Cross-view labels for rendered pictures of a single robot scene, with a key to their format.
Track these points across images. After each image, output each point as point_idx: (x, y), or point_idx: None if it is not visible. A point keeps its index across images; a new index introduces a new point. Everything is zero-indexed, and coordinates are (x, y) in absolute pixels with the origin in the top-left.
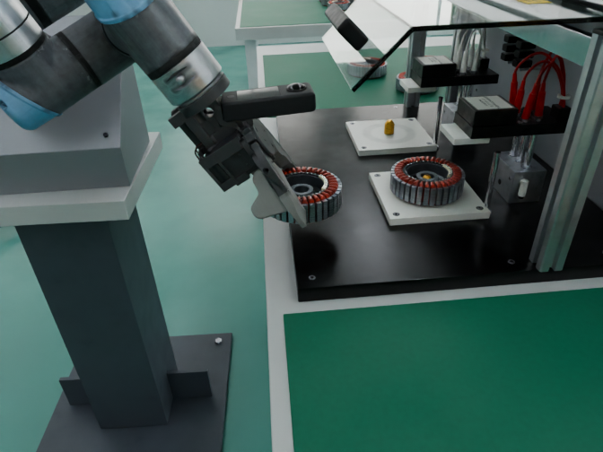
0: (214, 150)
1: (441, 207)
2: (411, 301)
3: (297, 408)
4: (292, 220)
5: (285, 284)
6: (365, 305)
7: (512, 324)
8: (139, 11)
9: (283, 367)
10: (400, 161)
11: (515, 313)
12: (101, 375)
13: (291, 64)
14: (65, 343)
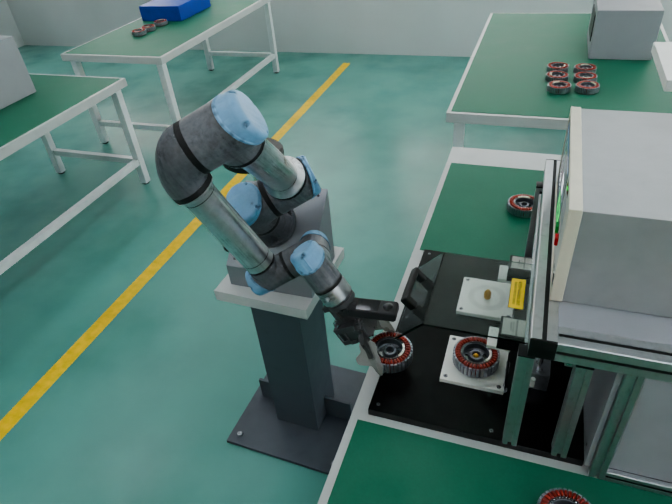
0: (341, 326)
1: (475, 378)
2: (425, 434)
3: (342, 470)
4: None
5: (367, 401)
6: (400, 428)
7: (468, 466)
8: (311, 273)
9: (345, 448)
10: (464, 339)
11: (474, 461)
12: (282, 389)
13: (468, 181)
14: (265, 365)
